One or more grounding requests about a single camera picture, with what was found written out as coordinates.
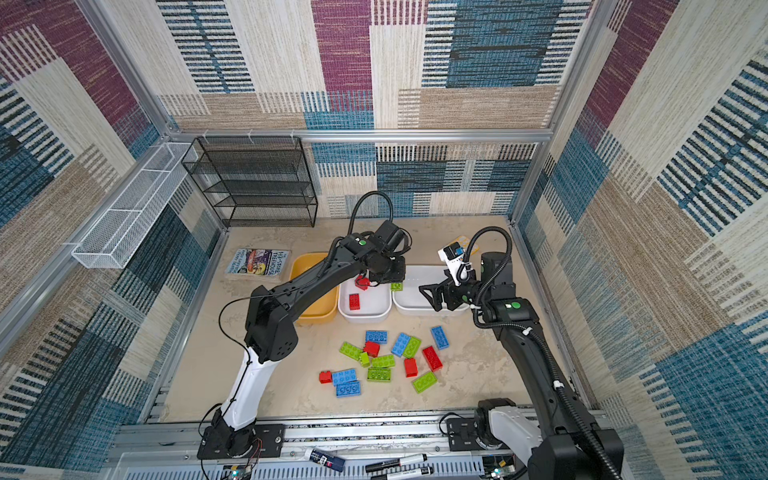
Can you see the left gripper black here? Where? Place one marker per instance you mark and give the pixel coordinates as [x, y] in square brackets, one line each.
[400, 274]

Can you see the black white marker pen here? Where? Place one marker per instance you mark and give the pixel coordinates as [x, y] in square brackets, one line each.
[406, 475]

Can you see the green lego plate studded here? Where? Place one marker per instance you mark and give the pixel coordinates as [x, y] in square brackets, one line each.
[386, 361]

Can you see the blue lego plate front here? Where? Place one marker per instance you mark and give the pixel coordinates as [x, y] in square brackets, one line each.
[349, 389]

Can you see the large red lego brick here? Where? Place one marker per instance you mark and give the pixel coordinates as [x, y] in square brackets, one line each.
[372, 349]

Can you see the black wire mesh shelf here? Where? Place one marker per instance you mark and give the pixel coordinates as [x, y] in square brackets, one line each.
[254, 181]

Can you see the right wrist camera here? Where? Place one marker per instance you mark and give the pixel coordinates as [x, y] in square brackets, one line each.
[453, 256]

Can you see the blue lego brick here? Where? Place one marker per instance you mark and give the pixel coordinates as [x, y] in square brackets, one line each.
[344, 376]
[440, 339]
[376, 336]

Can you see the white plastic tub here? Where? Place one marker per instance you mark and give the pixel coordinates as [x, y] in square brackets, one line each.
[409, 301]
[375, 303]

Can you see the blue marker pen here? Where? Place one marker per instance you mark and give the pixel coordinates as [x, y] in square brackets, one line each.
[326, 460]

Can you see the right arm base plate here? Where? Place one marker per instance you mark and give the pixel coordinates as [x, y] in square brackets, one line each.
[463, 436]

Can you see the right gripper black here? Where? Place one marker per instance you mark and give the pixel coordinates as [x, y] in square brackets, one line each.
[449, 289]

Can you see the middle white plastic tub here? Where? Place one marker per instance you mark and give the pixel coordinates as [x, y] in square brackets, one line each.
[375, 303]

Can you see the white wire wall basket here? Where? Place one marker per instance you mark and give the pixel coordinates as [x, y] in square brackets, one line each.
[117, 234]

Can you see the treehouse paperback book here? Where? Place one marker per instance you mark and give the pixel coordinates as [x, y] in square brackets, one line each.
[258, 262]

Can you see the green lego plate hollow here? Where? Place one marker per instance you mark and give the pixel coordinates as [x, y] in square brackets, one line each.
[379, 374]

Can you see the green lego brick right centre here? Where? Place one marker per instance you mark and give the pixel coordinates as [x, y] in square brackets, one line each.
[412, 347]

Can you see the yellow plastic tub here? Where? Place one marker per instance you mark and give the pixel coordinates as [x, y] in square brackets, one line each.
[324, 307]

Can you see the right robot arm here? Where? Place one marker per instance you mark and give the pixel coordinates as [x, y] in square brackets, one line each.
[564, 441]

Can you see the small red brick right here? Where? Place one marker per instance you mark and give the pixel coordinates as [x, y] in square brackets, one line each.
[411, 367]

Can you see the red lego brick tall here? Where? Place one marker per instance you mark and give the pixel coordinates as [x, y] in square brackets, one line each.
[362, 283]

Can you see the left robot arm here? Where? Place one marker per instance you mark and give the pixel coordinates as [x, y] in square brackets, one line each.
[270, 332]

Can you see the right white plastic tub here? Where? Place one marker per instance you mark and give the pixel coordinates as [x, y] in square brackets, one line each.
[409, 301]

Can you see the light blue lego plate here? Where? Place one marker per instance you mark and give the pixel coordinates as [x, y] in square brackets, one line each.
[400, 344]

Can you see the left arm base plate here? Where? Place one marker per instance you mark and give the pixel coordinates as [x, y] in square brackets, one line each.
[221, 442]

